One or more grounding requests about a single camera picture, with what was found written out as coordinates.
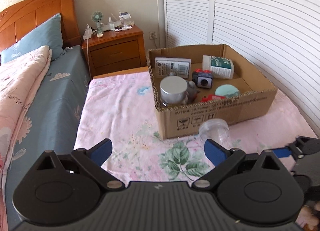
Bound clear plastic jar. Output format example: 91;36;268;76
199;119;231;148

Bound mint green round case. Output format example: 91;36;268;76
215;84;240;98

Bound grey elephant toy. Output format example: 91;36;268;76
187;81;200;104

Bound black toy block red wheels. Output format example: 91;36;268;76
192;69;213;89

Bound capsule jar with silver lid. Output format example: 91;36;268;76
160;76;188;107

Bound white medical cotton bottle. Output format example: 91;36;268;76
202;55;234;80

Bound clear pen refill case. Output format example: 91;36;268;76
155;57;191;79

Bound person's right hand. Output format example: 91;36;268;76
296;201;319;231

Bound blue bed sheet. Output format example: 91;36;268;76
5;46;90;229

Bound floral pink table cloth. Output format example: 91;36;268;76
74;72;315;183

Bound brown cardboard box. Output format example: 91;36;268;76
146;44;278;139

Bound pink floral quilt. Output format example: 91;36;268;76
1;45;52;230

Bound wooden nightstand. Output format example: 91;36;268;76
82;25;146;77

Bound white power strip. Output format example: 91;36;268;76
82;24;93;40

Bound white louvered closet door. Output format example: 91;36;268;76
164;0;319;133

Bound blue pillow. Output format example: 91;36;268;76
1;13;65;64

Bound clear spray bottle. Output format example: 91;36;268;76
108;17;115;31

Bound small green desk fan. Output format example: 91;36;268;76
92;11;103;38

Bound phone stand with device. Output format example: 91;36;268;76
119;11;135;30

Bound wooden bed headboard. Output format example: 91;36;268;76
1;0;82;50

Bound wall power outlet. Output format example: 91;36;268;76
149;31;157;40

